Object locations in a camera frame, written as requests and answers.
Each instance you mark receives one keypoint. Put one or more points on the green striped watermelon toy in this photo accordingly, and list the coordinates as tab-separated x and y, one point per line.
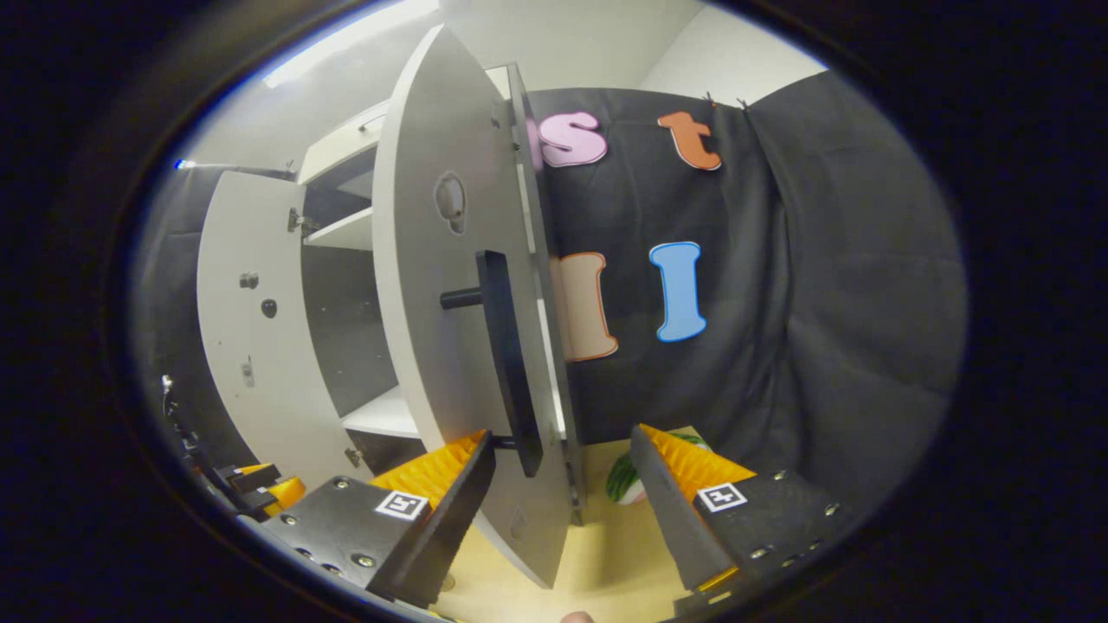
619	480

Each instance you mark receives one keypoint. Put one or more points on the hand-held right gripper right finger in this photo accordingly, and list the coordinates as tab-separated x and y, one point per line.
671	510

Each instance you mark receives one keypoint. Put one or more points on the white grey cabinet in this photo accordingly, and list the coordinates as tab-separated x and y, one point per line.
346	329

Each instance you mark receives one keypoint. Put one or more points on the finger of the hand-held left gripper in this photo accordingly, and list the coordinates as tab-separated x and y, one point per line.
281	495
255	476

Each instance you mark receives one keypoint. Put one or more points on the white cabinet shelf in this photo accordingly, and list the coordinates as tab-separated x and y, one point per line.
346	232
385	415

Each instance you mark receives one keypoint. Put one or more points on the metal door hinge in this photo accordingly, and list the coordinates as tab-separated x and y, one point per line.
301	221
353	457

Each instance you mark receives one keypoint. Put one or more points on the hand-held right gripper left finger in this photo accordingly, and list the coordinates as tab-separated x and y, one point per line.
454	510

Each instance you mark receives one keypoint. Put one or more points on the white cabinet door cherry sticker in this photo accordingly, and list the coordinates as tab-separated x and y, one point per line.
424	303

